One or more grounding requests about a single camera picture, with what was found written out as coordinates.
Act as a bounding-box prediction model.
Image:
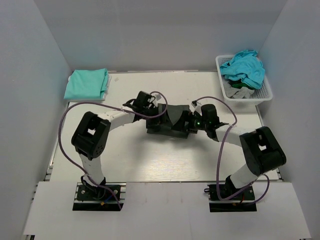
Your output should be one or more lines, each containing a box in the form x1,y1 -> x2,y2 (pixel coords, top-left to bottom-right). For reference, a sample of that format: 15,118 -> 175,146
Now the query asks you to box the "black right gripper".
172,110 -> 209,134

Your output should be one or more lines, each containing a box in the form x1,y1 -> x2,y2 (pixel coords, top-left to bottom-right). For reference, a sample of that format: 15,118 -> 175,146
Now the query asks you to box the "dark grey t shirt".
146,105 -> 191,139

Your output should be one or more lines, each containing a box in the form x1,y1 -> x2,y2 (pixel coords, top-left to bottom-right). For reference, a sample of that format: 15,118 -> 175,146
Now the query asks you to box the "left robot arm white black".
71,91 -> 168,200

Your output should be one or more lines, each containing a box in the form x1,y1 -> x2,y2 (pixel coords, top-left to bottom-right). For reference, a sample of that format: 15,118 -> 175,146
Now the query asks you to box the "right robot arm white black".
185,101 -> 287,200

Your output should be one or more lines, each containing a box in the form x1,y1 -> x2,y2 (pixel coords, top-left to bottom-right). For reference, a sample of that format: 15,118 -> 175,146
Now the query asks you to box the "grey cloth in basket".
223,82 -> 255,99

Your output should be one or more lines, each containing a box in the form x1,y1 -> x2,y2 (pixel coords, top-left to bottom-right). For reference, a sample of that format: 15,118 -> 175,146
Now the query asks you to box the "green cloth in basket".
229,81 -> 249,89

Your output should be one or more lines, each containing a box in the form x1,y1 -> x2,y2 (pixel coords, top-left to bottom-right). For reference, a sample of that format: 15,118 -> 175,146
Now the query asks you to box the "folded teal t shirt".
64,68 -> 109,100

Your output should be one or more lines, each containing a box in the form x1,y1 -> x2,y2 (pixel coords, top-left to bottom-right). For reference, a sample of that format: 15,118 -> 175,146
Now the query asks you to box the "white plastic basket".
215,55 -> 273,106

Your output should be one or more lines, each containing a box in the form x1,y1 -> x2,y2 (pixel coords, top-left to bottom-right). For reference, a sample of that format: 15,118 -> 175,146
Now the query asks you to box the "crumpled light blue t shirt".
219,49 -> 265,90

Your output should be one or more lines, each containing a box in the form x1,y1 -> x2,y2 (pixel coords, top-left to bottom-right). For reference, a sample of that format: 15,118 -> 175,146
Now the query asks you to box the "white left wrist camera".
152,93 -> 162,101

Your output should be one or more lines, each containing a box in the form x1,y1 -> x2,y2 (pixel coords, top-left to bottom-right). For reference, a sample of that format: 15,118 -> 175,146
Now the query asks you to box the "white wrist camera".
152,93 -> 162,101
191,100 -> 202,115

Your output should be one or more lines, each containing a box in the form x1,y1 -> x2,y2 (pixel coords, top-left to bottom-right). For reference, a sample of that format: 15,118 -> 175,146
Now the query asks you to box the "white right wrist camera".
191,100 -> 202,115

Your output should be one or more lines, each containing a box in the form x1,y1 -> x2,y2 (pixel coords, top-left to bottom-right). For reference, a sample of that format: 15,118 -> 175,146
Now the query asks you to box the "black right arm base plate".
203,183 -> 258,213

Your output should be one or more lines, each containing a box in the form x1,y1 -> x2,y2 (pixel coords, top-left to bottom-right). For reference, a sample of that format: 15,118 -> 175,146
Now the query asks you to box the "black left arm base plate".
72,182 -> 126,212

